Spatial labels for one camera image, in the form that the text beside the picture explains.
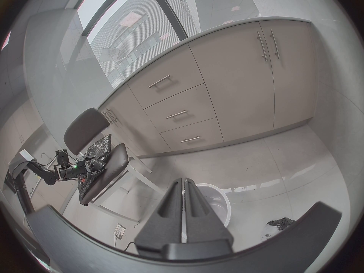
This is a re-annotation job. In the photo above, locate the black plastic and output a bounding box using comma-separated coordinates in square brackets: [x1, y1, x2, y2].
[266, 217, 296, 231]

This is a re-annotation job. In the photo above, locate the beige cabinet with drawers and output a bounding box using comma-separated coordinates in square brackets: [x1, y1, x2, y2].
[98, 17, 317, 158]

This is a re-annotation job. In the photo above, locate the white printed wrapper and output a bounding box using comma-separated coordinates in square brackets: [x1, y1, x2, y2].
[260, 225, 282, 242]

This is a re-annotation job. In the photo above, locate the grey padded white chair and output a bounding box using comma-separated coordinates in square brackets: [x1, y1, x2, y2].
[63, 108, 166, 224]

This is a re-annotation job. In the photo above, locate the white trash bin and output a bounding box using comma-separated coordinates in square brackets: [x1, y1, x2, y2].
[181, 183, 231, 243]

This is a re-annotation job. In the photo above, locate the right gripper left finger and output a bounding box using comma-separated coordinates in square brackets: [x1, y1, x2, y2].
[135, 178, 185, 253]

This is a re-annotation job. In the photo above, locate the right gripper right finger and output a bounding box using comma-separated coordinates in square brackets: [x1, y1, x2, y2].
[182, 178, 234, 252]

